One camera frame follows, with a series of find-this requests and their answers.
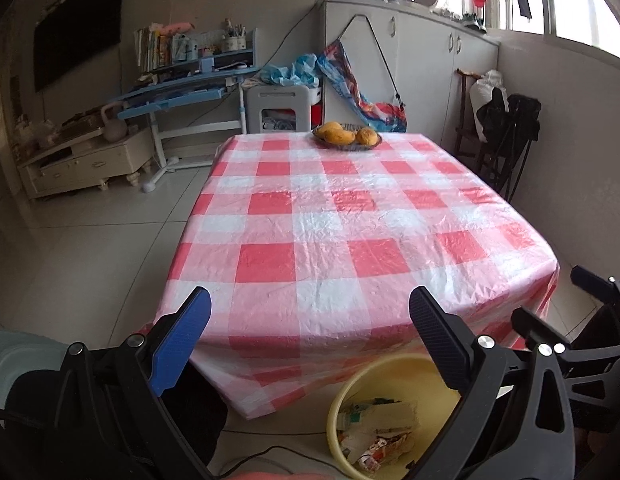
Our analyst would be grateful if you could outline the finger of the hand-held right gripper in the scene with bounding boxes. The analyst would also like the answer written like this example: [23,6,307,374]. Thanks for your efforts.
[570,266,616,303]
[511,306,572,350]

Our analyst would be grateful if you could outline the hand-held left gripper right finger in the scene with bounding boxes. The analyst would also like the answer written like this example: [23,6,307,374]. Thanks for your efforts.
[407,286,578,480]

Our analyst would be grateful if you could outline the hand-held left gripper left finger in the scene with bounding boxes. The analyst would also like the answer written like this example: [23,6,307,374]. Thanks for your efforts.
[54,286,212,480]

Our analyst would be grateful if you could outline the yellow plastic bin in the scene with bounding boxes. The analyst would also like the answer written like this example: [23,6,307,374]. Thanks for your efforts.
[326,353,463,480]

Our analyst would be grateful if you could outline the white carton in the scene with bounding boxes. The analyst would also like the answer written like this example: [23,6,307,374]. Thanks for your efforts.
[340,397,418,436]

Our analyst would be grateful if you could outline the red snack wrapper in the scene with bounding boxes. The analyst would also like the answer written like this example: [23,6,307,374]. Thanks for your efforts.
[357,432,408,473]

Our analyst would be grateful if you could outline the red white checkered tablecloth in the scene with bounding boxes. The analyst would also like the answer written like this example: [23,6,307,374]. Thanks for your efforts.
[137,132,561,421]

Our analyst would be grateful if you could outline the pale green cloth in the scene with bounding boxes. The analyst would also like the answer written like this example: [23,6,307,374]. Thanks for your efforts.
[0,330,63,396]

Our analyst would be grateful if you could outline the black folding chair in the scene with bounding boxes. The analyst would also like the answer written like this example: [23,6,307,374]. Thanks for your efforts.
[476,87,542,201]

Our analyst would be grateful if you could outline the dark wooden chair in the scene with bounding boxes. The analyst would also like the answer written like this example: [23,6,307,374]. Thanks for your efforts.
[454,67,496,171]

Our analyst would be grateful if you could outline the cream television stand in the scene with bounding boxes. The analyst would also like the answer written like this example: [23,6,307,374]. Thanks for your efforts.
[17,127,156,201]

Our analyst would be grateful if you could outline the white sack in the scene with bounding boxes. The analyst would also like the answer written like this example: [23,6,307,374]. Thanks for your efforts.
[470,70,508,111]

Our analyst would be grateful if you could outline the beige kettlebell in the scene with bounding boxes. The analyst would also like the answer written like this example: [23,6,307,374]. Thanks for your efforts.
[101,102,128,142]

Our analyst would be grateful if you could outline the blue study desk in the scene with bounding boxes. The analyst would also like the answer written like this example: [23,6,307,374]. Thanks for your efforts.
[117,30,263,193]

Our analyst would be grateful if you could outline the plastic bags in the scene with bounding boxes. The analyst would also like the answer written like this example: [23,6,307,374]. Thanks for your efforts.
[12,115,58,148]

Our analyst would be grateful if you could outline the white plastic stool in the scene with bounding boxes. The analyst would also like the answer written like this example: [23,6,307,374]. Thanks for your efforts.
[245,85,311,135]

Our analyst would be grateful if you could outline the white cabinet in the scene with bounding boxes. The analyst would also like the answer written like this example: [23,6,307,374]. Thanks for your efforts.
[322,0,501,148]

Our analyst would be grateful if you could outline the colourful printed kite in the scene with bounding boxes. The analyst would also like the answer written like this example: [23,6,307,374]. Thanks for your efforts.
[316,40,407,134]

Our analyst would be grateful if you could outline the window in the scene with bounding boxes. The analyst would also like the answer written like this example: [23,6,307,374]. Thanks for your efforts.
[340,0,620,63]

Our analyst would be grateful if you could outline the blue plastic bag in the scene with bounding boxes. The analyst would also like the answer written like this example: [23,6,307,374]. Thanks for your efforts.
[260,53,322,88]

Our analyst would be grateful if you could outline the row of books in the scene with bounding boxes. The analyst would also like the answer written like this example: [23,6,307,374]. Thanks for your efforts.
[134,24,176,73]

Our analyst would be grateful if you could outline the white pen holder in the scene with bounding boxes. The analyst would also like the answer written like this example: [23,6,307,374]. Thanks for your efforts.
[221,20,248,52]

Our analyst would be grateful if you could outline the black floor cable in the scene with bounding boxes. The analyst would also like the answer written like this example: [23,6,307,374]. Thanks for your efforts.
[215,445,336,478]

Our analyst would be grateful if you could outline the black cord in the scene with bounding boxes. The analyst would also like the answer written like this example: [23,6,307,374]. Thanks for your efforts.
[337,14,406,111]

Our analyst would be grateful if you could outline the black wall television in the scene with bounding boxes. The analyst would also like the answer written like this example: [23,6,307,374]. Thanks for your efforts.
[32,0,127,93]

